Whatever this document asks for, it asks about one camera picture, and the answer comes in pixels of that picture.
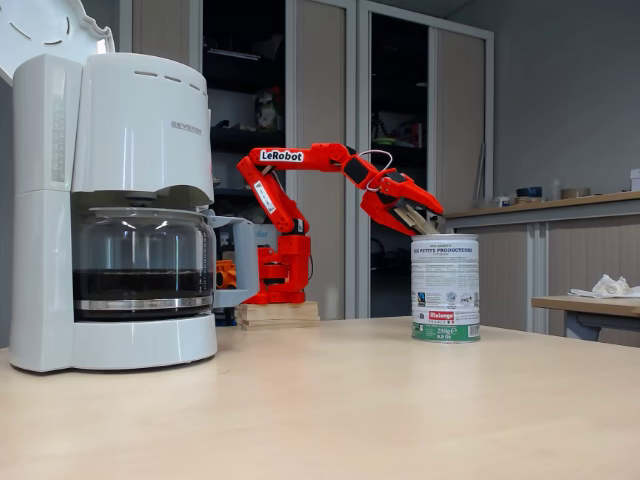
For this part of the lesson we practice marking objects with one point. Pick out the wooden base block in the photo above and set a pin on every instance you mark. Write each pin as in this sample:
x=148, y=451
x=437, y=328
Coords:
x=280, y=315

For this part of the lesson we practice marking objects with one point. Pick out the beige tape roll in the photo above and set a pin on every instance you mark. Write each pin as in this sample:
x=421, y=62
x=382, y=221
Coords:
x=575, y=193

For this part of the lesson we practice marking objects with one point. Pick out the white drip coffee maker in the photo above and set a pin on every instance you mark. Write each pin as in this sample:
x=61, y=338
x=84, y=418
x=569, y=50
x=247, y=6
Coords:
x=140, y=130

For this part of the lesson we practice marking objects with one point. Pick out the small white jar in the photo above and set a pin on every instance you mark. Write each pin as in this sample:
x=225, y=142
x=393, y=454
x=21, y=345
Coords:
x=503, y=201

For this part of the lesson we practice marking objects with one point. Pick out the green white packet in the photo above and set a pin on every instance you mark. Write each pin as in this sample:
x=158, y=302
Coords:
x=267, y=115

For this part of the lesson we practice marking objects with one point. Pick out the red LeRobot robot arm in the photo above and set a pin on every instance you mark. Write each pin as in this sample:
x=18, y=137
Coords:
x=292, y=260

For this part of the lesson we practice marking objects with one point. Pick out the white green coffee tin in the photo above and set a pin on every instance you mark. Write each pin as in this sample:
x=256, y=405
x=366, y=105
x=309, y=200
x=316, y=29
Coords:
x=445, y=290

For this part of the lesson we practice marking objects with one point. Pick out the low sideboard wooden top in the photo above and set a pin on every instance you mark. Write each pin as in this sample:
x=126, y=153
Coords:
x=590, y=250

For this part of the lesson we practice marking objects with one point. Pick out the grey leaning strip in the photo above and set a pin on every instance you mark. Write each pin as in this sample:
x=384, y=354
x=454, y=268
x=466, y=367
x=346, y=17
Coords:
x=480, y=175

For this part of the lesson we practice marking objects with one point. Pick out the orange table clamp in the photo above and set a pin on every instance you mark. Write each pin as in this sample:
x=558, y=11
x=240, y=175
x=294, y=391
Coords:
x=226, y=274

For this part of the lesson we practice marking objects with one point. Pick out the side table wooden top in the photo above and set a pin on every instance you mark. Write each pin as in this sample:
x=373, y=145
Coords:
x=600, y=306

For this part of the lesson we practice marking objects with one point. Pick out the dark blue tape roll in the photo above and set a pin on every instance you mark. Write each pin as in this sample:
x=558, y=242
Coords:
x=529, y=192

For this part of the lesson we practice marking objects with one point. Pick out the green disc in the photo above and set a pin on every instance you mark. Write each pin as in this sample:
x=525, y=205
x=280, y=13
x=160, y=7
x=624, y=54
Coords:
x=384, y=141

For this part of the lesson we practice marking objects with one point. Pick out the white box blue lettering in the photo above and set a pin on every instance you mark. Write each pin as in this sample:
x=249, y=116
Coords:
x=270, y=235

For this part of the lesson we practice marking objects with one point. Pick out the clear plastic bottle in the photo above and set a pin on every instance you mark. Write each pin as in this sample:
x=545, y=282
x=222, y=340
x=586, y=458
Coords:
x=555, y=191

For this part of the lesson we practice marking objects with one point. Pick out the grey tambour door cabinet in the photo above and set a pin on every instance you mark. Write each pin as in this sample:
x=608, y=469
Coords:
x=460, y=125
x=320, y=75

